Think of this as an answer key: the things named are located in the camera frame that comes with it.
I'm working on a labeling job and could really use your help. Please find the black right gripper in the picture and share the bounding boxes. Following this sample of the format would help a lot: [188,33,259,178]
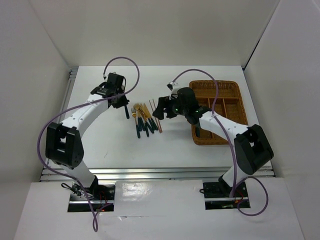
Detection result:
[152,93,188,120]

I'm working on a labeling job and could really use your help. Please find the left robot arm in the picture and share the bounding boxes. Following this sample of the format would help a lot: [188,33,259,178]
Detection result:
[45,72,129,200]

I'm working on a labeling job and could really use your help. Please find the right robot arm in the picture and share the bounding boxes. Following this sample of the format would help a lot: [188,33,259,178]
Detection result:
[152,87,274,197]

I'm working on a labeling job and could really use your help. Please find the copper chopstick left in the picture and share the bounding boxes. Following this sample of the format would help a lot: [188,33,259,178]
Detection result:
[149,99,161,132]

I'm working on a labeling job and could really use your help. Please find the woven wicker cutlery basket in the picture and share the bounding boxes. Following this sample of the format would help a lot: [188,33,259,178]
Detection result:
[189,80,248,146]

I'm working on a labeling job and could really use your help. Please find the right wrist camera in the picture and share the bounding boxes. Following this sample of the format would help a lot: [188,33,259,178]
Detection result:
[166,81,181,97]

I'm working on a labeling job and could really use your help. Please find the aluminium frame rail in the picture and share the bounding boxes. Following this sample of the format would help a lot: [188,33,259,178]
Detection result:
[39,67,276,181]

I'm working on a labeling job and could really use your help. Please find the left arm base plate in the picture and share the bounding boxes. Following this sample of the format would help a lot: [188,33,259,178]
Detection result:
[61,182,116,213]

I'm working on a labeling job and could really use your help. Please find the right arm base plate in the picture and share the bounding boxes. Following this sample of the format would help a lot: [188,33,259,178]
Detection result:
[199,182,251,210]

